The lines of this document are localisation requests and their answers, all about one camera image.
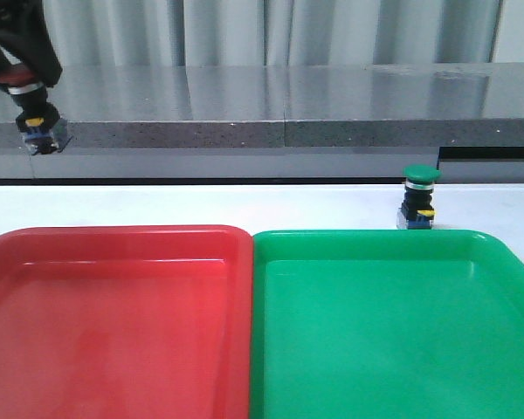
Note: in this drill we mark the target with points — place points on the red mushroom push button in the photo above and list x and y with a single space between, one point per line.
42 129

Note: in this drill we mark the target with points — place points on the green mushroom push button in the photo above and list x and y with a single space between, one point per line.
416 211

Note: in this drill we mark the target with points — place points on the white pleated curtain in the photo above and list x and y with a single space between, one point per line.
276 33

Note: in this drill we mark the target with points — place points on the red plastic tray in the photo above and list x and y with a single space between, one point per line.
125 322

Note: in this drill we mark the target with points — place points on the green plastic tray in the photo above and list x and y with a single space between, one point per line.
386 324

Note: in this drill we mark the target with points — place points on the grey stone counter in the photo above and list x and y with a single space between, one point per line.
321 124

